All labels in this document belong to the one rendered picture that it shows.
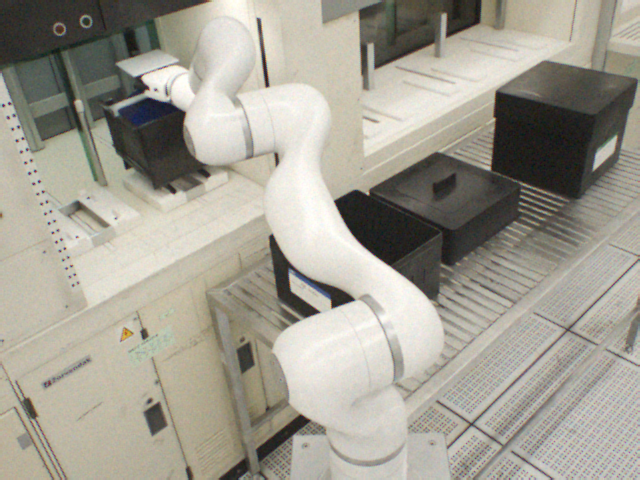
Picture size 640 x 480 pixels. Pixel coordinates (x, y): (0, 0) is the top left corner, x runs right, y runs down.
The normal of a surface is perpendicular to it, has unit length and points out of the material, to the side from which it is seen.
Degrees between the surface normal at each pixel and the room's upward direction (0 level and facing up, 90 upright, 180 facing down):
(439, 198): 0
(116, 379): 90
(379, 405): 28
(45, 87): 90
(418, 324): 42
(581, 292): 0
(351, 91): 90
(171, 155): 94
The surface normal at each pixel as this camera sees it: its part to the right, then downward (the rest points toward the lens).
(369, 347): 0.24, -0.18
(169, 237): -0.07, -0.81
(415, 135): 0.68, 0.39
